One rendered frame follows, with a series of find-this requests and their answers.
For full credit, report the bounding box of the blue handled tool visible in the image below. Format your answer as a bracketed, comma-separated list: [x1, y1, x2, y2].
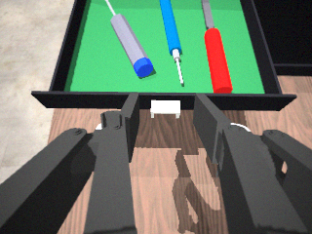
[159, 0, 183, 84]

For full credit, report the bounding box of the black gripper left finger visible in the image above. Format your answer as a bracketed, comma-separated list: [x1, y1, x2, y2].
[0, 93, 139, 234]

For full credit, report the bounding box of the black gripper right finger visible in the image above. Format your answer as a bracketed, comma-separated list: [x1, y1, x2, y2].
[193, 94, 312, 234]

